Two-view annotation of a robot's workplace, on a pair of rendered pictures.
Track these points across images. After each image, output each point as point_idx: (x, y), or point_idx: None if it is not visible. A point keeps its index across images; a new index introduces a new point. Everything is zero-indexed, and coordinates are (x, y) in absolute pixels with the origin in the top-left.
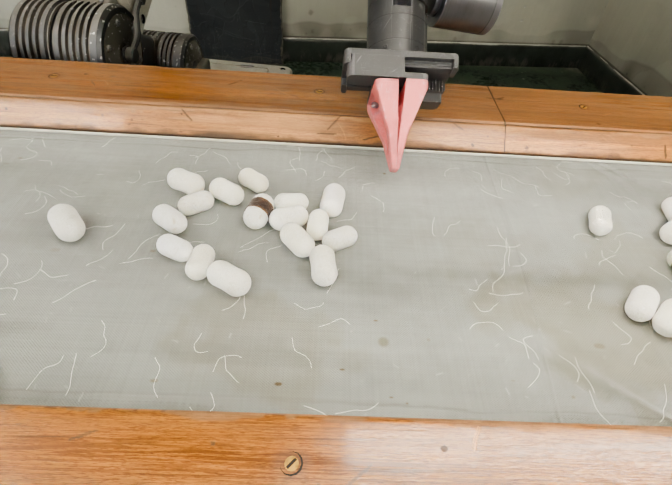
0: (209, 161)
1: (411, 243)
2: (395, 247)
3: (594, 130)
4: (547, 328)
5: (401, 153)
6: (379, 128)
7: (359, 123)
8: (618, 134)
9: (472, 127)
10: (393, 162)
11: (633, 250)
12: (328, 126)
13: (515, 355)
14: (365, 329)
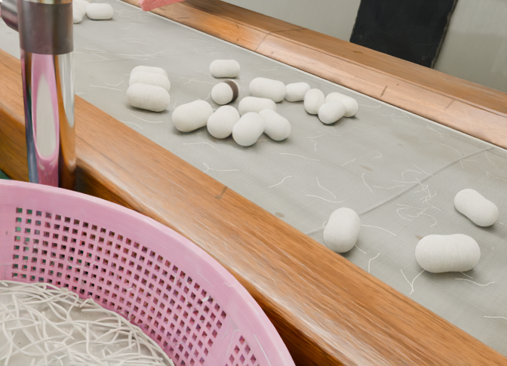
0: None
1: (102, 35)
2: (92, 32)
3: (332, 56)
4: (84, 65)
5: None
6: None
7: (182, 7)
8: (349, 64)
9: (245, 29)
10: None
11: None
12: (165, 5)
13: None
14: (12, 29)
